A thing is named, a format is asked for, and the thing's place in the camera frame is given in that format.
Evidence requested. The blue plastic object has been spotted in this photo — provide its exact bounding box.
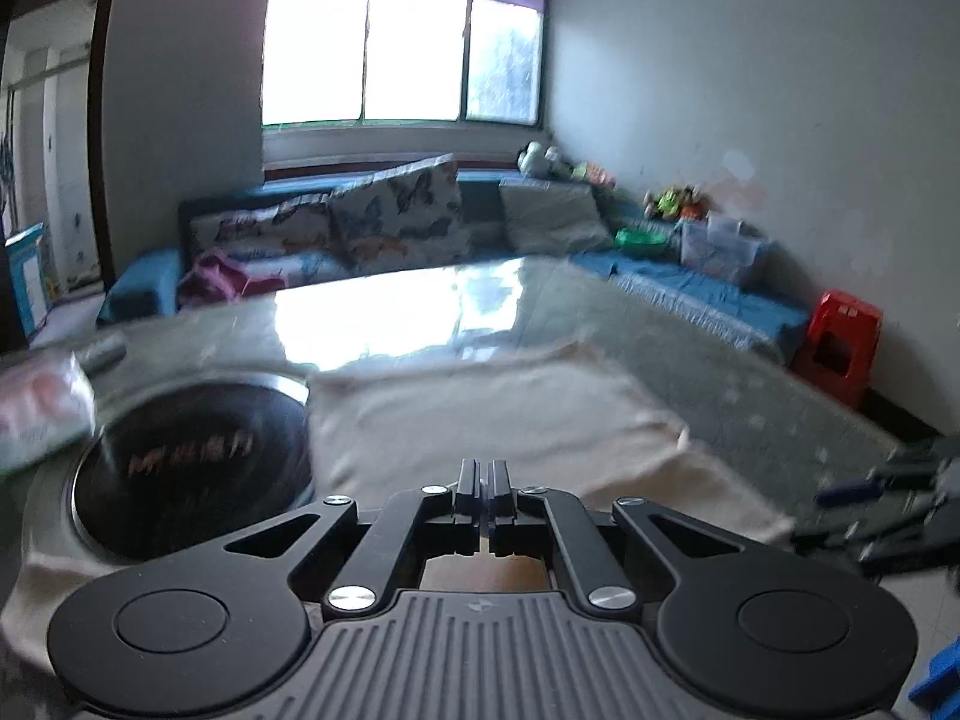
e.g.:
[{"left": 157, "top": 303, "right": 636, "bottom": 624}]
[{"left": 907, "top": 637, "right": 960, "bottom": 720}]

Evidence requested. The group of small plush toys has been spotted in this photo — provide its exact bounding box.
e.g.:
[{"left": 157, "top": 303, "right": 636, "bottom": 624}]
[{"left": 645, "top": 186, "right": 710, "bottom": 222}]

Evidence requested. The panda plush toy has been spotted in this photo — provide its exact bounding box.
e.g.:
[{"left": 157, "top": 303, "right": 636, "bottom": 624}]
[{"left": 517, "top": 141, "right": 575, "bottom": 179}]

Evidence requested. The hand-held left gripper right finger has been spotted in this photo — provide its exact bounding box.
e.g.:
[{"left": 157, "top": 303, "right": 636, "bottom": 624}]
[{"left": 487, "top": 457, "right": 740, "bottom": 612}]

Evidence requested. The cream garment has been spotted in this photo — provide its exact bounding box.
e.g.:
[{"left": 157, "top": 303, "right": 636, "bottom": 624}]
[{"left": 0, "top": 341, "right": 796, "bottom": 661}]

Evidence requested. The grey remote control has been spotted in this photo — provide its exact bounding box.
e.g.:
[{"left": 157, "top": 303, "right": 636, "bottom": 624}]
[{"left": 75, "top": 334, "right": 127, "bottom": 374}]

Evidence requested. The window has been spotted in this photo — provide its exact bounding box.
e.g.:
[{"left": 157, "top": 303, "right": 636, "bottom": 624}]
[{"left": 261, "top": 0, "right": 552, "bottom": 128}]

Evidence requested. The clear plastic storage box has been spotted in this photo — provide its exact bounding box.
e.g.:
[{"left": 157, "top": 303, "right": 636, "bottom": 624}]
[{"left": 679, "top": 214, "right": 770, "bottom": 286}]

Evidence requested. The round black induction cooktop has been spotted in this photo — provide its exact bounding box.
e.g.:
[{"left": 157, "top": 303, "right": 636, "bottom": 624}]
[{"left": 22, "top": 367, "right": 316, "bottom": 567}]

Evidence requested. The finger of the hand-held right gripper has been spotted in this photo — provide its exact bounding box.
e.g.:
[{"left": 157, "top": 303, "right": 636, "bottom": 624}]
[
  {"left": 791, "top": 510, "right": 960, "bottom": 582},
  {"left": 816, "top": 446, "right": 946, "bottom": 509}
]

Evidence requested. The pink garment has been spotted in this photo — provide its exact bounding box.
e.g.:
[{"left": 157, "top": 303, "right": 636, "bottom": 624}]
[{"left": 178, "top": 247, "right": 252, "bottom": 307}]

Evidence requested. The large butterfly print cushion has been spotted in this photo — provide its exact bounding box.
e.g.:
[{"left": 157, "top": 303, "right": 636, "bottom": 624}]
[{"left": 330, "top": 154, "right": 470, "bottom": 271}]

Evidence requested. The blue sofa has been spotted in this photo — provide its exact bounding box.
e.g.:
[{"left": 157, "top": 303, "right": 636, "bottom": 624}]
[{"left": 97, "top": 165, "right": 815, "bottom": 365}]

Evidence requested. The grey cushion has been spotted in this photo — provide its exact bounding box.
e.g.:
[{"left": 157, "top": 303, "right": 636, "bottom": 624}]
[{"left": 499, "top": 180, "right": 612, "bottom": 254}]

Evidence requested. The green plastic bowl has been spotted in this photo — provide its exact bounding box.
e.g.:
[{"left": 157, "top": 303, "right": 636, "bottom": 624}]
[{"left": 615, "top": 225, "right": 668, "bottom": 252}]

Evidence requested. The red plastic stool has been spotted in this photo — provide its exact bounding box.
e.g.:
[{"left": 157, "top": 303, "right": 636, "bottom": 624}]
[{"left": 787, "top": 290, "right": 884, "bottom": 410}]

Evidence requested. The brown door frame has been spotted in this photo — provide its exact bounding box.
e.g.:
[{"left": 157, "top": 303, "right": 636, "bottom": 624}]
[{"left": 0, "top": 0, "right": 125, "bottom": 293}]

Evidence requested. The pink tissue packet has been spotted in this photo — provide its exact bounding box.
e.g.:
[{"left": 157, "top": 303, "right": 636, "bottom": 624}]
[{"left": 0, "top": 351, "right": 97, "bottom": 475}]

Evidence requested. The blue blanket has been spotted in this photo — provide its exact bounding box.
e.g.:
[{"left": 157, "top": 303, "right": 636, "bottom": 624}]
[{"left": 570, "top": 247, "right": 811, "bottom": 346}]

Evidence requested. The long butterfly print cushion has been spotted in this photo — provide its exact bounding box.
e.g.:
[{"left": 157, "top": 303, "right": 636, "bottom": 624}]
[{"left": 187, "top": 195, "right": 350, "bottom": 278}]

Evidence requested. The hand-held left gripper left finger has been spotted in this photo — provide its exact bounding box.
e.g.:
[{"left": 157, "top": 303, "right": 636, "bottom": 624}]
[{"left": 223, "top": 457, "right": 481, "bottom": 612}]

